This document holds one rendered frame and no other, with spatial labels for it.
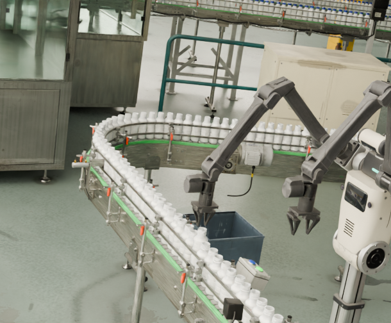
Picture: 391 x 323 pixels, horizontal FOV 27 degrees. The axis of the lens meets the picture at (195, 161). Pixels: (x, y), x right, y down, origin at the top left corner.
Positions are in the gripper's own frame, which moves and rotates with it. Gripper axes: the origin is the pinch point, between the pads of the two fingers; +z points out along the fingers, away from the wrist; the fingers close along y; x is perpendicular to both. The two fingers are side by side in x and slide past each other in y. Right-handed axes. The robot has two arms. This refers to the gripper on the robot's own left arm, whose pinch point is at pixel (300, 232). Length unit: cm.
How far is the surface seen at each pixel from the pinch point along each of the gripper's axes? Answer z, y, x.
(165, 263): 44, -20, 65
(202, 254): 27, -17, 40
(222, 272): 26.7, -15.9, 22.9
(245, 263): 27.9, -1.5, 30.2
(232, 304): -6, -58, -54
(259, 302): 24.2, -16.1, -6.1
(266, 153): 36, 100, 184
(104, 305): 138, 6, 191
